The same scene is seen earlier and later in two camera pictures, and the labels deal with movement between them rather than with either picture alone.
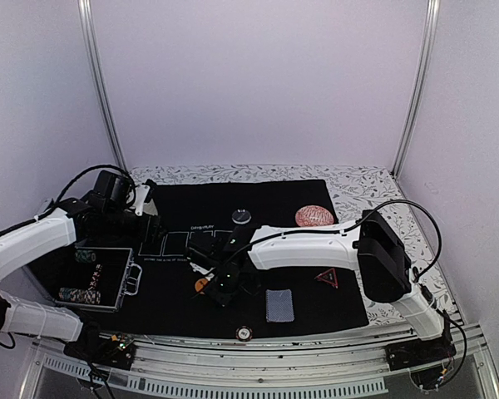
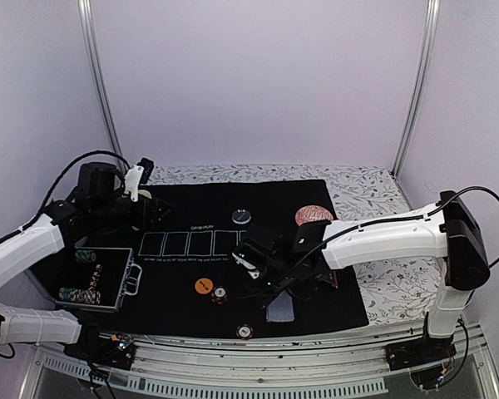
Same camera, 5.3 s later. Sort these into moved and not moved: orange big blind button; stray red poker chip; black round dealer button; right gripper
Moved: right gripper
Not moved: orange big blind button; stray red poker chip; black round dealer button
